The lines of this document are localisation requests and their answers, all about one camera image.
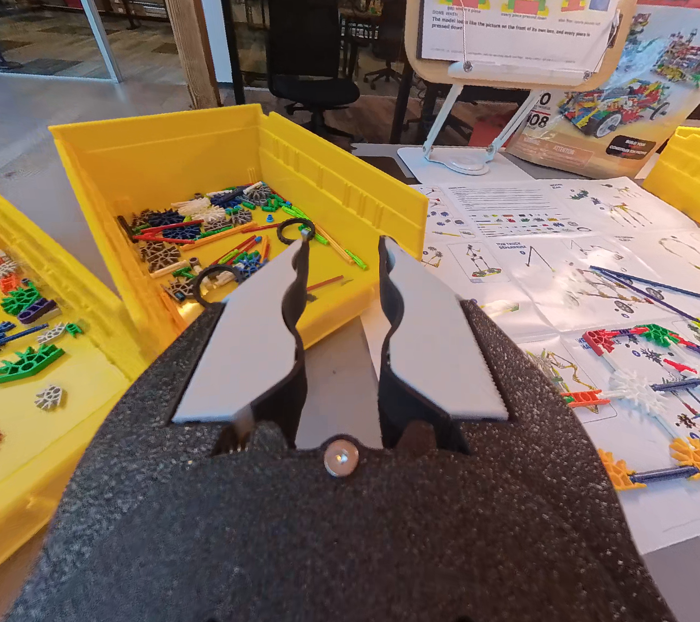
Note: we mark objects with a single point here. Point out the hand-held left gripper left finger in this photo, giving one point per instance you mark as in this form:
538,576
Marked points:
235,360

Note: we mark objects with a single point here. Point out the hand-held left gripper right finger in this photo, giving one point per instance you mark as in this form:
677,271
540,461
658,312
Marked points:
443,360

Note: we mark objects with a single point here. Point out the pile of coloured rods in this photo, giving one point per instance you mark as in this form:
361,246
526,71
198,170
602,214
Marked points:
186,234

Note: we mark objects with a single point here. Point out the yellow plastic parts bin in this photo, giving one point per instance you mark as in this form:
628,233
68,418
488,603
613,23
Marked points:
678,174
164,157
66,447

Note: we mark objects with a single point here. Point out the blue plastic rod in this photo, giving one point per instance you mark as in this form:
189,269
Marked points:
645,283

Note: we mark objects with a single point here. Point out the purple plastic rod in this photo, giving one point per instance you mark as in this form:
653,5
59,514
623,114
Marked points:
656,299

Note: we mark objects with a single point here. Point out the white building instruction sheet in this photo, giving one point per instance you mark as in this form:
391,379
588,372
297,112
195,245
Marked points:
514,299

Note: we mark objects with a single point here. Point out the loose coloured connector pieces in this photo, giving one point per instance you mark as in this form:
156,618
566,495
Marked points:
31,362

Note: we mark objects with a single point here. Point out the black office chair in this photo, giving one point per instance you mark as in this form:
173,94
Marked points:
312,92

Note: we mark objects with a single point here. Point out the wooden display board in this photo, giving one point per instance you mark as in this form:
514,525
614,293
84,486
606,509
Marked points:
514,78

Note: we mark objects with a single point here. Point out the cardboard toy set box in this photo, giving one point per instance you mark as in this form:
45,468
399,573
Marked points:
634,86

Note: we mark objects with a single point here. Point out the colourful rod connector frame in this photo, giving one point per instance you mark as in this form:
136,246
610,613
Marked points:
640,390

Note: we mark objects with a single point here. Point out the wooden post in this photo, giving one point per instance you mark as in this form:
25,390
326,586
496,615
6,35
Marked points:
186,20

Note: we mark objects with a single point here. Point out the grey metal frame post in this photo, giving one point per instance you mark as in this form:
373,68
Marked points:
85,10

